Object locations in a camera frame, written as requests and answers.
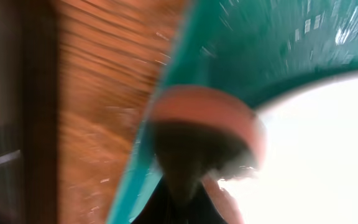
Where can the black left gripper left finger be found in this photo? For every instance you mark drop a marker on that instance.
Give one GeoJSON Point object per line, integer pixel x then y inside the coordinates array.
{"type": "Point", "coordinates": [159, 208]}

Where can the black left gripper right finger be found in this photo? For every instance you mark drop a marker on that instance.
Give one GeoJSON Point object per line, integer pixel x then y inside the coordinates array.
{"type": "Point", "coordinates": [201, 209]}

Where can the pink white plate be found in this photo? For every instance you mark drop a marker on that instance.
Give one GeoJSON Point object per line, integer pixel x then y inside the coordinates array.
{"type": "Point", "coordinates": [310, 172]}

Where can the pink and black sponge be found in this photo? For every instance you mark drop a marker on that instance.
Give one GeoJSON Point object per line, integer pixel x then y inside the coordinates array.
{"type": "Point", "coordinates": [219, 110]}

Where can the black plastic tray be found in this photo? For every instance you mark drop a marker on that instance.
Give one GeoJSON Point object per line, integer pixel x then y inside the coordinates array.
{"type": "Point", "coordinates": [29, 91]}

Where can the teal plastic tray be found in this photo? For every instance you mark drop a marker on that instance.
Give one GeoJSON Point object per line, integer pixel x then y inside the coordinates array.
{"type": "Point", "coordinates": [261, 51]}

